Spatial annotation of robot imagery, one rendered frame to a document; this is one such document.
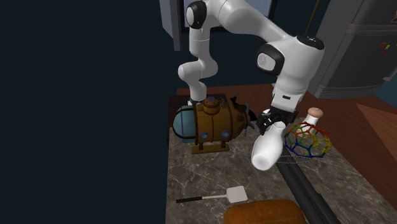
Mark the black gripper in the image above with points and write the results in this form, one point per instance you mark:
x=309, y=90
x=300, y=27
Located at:
x=274, y=116

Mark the white vase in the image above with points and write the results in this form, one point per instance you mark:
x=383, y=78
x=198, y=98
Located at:
x=266, y=149

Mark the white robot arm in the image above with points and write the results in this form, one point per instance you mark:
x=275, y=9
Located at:
x=291, y=68

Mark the white bottle with tan cap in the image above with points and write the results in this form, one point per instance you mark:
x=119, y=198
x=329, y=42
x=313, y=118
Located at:
x=314, y=115

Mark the brown submarine model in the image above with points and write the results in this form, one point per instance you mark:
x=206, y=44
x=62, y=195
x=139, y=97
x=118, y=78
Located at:
x=217, y=124

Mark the long black bar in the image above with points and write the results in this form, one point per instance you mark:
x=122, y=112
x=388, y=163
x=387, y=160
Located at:
x=307, y=192

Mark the orange bread loaf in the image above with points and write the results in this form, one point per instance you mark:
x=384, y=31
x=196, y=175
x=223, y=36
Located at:
x=263, y=212

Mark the thin brown pole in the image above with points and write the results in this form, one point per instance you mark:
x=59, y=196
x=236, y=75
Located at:
x=311, y=17

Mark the grey refrigerator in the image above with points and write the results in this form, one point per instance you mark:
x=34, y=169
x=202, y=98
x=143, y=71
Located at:
x=356, y=46

